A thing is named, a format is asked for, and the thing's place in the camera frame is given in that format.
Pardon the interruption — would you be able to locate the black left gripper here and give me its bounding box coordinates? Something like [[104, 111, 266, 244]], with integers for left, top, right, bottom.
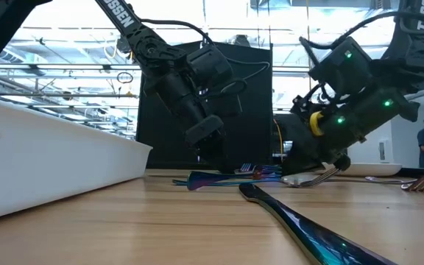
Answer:
[[141, 60, 244, 174]]

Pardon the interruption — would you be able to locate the yellow cart cable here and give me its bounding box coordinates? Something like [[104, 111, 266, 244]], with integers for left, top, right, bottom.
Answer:
[[273, 118, 285, 166]]

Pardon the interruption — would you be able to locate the black hanging cable ring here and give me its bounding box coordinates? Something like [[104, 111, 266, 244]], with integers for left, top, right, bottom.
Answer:
[[116, 71, 135, 85]]

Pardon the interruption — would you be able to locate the black right camera cable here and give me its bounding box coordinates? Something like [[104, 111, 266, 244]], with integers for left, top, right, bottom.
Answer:
[[299, 10, 424, 51]]

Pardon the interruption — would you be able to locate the black equipment cart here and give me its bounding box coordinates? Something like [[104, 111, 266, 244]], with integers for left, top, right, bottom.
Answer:
[[272, 113, 297, 166]]

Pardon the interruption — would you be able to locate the white cutlery tray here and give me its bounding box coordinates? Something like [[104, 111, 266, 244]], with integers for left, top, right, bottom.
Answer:
[[0, 92, 153, 225]]

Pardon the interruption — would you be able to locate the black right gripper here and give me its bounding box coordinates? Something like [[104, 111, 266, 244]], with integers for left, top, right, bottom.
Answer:
[[280, 93, 398, 177]]

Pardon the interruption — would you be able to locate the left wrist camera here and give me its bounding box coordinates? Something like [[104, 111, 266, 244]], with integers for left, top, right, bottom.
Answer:
[[185, 43, 234, 88]]

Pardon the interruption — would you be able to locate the iridescent rainbow knife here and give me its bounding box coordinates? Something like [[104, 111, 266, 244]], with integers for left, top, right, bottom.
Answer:
[[238, 183, 399, 265]]

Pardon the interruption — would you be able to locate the white round plate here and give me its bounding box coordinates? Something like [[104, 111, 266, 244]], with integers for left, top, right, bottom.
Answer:
[[339, 162, 403, 177]]

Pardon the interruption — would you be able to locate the black folding screen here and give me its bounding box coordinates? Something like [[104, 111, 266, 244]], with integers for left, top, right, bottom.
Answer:
[[135, 40, 274, 170]]

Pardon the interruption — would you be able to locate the black ceiling cable reel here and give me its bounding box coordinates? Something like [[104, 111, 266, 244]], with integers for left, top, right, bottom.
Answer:
[[233, 35, 252, 48], [116, 35, 135, 62]]

